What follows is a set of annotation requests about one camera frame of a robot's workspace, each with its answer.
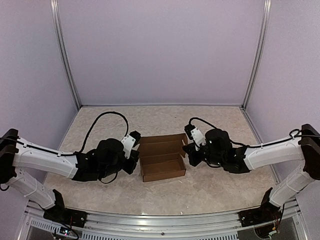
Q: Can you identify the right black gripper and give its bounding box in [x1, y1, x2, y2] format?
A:
[182, 142, 225, 168]

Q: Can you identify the left black camera cable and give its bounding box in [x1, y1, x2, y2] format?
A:
[0, 111, 131, 158]

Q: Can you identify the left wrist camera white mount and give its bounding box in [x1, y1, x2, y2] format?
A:
[121, 130, 141, 159]

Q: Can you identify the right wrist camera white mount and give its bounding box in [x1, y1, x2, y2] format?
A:
[184, 123, 207, 151]

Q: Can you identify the brown cardboard box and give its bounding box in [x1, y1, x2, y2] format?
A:
[137, 133, 188, 183]

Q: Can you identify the black camera cable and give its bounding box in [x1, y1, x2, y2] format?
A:
[0, 111, 131, 158]
[188, 117, 320, 151]

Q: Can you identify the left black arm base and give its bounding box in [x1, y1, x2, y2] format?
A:
[43, 189, 88, 228]

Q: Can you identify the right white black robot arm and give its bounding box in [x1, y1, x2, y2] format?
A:
[182, 123, 320, 222]

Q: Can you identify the left aluminium frame post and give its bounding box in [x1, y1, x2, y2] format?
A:
[50, 0, 82, 110]

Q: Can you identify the right aluminium frame post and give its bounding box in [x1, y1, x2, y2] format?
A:
[241, 0, 272, 112]

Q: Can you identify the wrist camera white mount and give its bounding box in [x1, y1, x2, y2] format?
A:
[184, 123, 207, 151]
[121, 130, 141, 159]

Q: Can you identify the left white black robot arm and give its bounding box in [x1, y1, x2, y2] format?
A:
[0, 128, 141, 223]

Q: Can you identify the front aluminium rail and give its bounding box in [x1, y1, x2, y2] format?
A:
[15, 198, 311, 240]

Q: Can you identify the aluminium frame post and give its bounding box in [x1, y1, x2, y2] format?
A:
[241, 0, 272, 112]
[50, 0, 82, 110]

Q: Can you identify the right black camera cable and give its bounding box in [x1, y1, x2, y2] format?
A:
[188, 117, 320, 151]

